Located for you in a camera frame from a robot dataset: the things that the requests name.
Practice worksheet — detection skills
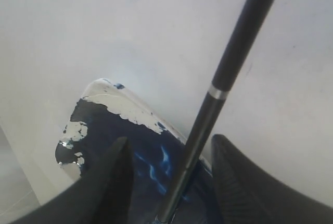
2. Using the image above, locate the white plate with blue paint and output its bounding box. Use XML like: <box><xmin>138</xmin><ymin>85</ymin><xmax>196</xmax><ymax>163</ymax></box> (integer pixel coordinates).
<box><xmin>54</xmin><ymin>78</ymin><xmax>224</xmax><ymax>224</ymax></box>

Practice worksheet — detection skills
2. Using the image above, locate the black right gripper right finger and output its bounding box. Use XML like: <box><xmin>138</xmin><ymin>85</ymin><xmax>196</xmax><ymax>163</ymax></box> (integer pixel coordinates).
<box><xmin>211</xmin><ymin>134</ymin><xmax>332</xmax><ymax>223</ymax></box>

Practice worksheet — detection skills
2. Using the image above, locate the black paintbrush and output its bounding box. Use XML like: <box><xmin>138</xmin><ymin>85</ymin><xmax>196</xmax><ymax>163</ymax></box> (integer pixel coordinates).
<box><xmin>154</xmin><ymin>0</ymin><xmax>274</xmax><ymax>223</ymax></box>

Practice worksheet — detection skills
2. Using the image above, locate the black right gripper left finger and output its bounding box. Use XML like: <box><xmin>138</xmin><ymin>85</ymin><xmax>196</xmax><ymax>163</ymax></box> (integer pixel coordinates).
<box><xmin>14</xmin><ymin>137</ymin><xmax>134</xmax><ymax>223</ymax></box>

